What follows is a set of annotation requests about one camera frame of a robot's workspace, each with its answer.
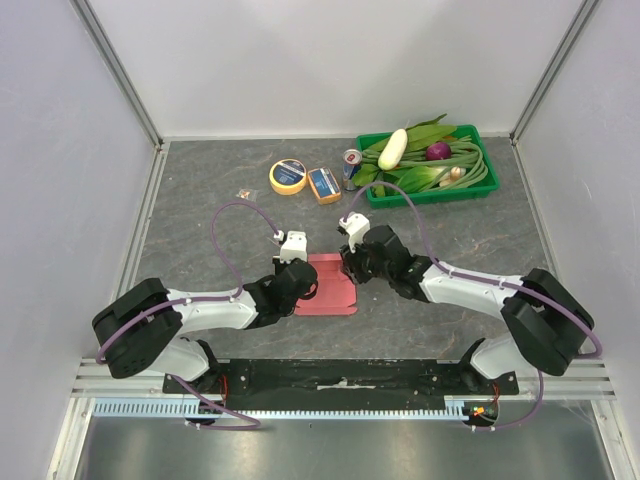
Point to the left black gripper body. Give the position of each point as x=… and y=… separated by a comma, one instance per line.
x=279, y=266

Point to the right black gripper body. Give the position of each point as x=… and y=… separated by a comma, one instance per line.
x=357, y=265

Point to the pink cardboard box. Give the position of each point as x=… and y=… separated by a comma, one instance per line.
x=336, y=294

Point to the small clear plastic bag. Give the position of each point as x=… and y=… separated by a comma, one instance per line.
x=247, y=194

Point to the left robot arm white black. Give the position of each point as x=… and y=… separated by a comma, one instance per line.
x=147, y=327

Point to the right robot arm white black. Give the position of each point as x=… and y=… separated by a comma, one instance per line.
x=546, y=325

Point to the orange blue sponge block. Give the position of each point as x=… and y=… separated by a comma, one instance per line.
x=324, y=186

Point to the green leafy vegetable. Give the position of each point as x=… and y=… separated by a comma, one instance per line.
x=414, y=172

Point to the red blue drink can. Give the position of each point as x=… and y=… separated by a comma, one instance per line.
x=352, y=159

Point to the yellow tape roll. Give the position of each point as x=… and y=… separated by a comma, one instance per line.
x=288, y=177

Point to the white cucumber vegetable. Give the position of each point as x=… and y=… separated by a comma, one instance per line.
x=392, y=153

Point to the mushroom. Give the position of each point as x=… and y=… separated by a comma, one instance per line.
x=453, y=175

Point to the purple onion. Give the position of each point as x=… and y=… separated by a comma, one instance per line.
x=438, y=151

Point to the green long beans bundle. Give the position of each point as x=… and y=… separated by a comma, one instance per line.
x=466, y=154

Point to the green plastic tray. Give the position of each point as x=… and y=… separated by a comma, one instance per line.
x=481, y=189

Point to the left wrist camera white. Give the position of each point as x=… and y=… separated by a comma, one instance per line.
x=293, y=246

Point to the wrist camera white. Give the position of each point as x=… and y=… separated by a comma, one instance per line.
x=293, y=246
x=354, y=226

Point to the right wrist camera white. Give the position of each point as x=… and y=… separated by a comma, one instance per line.
x=354, y=226

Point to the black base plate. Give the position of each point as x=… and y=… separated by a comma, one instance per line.
x=350, y=385

